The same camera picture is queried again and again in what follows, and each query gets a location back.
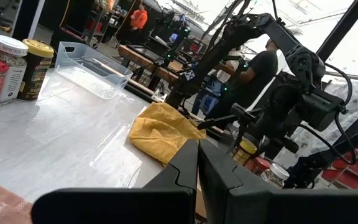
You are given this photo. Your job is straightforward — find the wooden workbench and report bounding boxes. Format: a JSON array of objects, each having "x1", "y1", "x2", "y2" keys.
[{"x1": 117, "y1": 45, "x2": 185, "y2": 85}]

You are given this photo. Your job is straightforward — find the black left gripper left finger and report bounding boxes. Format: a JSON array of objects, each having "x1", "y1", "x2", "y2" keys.
[{"x1": 31, "y1": 139, "x2": 198, "y2": 224}]

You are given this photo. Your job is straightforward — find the white round lid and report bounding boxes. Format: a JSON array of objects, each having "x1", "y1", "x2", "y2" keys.
[{"x1": 260, "y1": 162, "x2": 290, "y2": 190}]

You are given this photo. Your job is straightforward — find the white lid spice jar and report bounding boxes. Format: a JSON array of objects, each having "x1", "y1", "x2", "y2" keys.
[{"x1": 0, "y1": 34, "x2": 29, "y2": 106}]

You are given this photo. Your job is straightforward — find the yellow lid spice jar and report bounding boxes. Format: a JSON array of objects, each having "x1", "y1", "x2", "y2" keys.
[
  {"x1": 231, "y1": 138, "x2": 258, "y2": 166},
  {"x1": 16, "y1": 39, "x2": 55, "y2": 102}
]

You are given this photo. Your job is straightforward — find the mustard yellow cloth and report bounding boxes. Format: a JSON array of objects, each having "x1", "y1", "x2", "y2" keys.
[{"x1": 128, "y1": 101, "x2": 207, "y2": 166}]

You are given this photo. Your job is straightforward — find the person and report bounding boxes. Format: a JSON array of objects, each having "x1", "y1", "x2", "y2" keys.
[
  {"x1": 130, "y1": 3, "x2": 149, "y2": 31},
  {"x1": 203, "y1": 39, "x2": 279, "y2": 121}
]

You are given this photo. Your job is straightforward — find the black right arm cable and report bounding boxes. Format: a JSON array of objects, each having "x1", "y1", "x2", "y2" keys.
[{"x1": 296, "y1": 62, "x2": 357, "y2": 166}]

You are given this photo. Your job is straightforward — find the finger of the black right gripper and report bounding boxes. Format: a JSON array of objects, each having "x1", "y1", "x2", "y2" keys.
[{"x1": 196, "y1": 110, "x2": 245, "y2": 131}]

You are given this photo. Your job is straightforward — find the black white-edged pillar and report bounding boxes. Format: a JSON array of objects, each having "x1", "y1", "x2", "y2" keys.
[{"x1": 10, "y1": 0, "x2": 46, "y2": 42}]

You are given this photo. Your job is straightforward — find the background robot station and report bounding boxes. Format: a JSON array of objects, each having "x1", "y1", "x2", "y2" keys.
[{"x1": 147, "y1": 11, "x2": 192, "y2": 63}]

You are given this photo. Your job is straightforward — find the narrow clear plastic bin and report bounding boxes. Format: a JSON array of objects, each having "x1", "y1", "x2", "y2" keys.
[{"x1": 53, "y1": 41, "x2": 134, "y2": 100}]

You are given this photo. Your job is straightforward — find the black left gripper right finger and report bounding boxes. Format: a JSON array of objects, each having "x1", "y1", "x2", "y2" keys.
[{"x1": 198, "y1": 139, "x2": 358, "y2": 224}]

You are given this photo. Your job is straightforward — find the clear plastic table sheet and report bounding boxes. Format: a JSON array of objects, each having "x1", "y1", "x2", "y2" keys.
[{"x1": 0, "y1": 68, "x2": 167, "y2": 203}]

